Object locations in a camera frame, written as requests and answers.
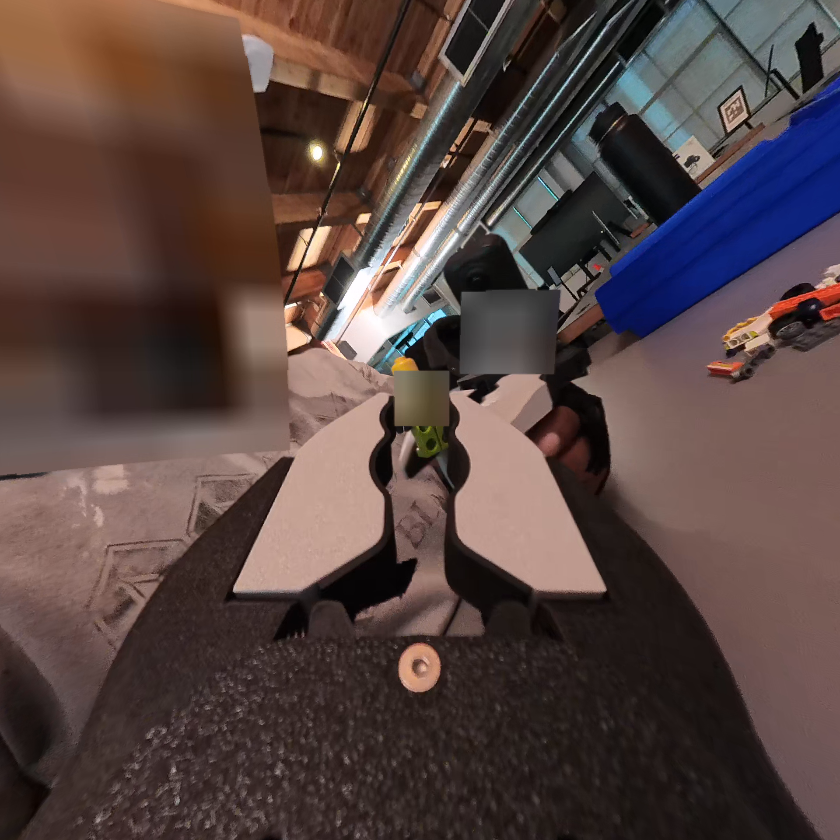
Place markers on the blue plastic bin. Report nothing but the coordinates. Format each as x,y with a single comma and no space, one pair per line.
735,223

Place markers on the silver ceiling duct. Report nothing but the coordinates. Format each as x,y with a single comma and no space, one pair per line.
446,131

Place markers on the person's left hand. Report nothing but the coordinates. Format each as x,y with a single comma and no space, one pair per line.
567,440

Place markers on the light mottled cloth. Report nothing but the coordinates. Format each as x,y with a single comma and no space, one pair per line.
131,551

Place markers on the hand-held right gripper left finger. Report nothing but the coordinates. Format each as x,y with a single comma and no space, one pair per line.
315,525

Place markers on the black water bottle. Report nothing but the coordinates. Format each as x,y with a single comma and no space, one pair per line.
643,164

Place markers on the lime green lego legs piece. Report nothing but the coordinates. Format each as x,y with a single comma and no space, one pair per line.
427,440

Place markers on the black monitor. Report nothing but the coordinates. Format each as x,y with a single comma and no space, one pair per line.
578,223

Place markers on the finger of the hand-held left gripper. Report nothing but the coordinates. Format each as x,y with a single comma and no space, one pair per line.
519,400

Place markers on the pile of lego pieces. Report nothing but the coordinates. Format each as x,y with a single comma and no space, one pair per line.
801,309

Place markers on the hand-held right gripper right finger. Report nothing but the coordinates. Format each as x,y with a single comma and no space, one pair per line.
525,525

